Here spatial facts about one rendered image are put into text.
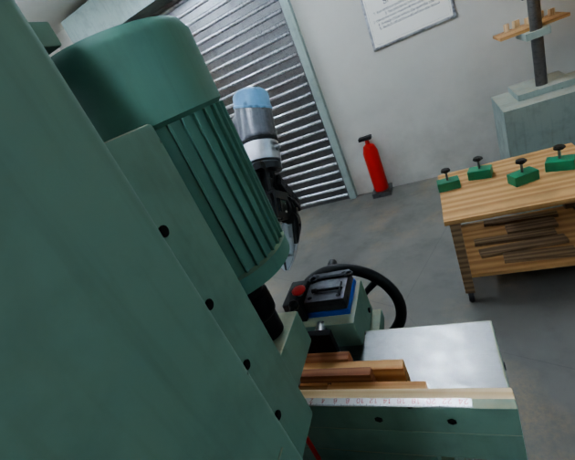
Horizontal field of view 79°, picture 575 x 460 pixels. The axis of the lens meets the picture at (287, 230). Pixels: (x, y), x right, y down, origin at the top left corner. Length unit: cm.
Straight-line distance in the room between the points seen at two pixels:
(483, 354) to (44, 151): 64
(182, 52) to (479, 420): 57
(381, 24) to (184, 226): 312
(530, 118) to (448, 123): 106
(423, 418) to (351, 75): 312
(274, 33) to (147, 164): 327
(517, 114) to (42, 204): 247
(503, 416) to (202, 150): 49
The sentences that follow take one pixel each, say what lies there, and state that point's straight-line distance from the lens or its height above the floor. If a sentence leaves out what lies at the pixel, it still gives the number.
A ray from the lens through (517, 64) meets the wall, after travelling 347.
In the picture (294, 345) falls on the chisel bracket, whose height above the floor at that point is 105.
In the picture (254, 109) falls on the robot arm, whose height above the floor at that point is 137.
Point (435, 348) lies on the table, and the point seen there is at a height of 90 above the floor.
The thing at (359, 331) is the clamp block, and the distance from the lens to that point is 72.
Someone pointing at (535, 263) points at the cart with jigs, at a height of 18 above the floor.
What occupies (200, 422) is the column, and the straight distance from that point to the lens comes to 29.
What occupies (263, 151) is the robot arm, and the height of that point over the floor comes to 130.
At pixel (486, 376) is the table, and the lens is 66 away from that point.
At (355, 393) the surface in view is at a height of 95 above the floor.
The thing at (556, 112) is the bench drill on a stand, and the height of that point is 61.
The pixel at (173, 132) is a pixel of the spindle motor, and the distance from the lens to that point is 38.
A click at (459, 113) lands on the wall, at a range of 349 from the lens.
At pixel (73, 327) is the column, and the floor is 134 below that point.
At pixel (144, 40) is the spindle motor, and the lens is 39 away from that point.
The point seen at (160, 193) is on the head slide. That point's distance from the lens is 33.
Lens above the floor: 141
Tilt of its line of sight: 23 degrees down
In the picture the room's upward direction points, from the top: 25 degrees counter-clockwise
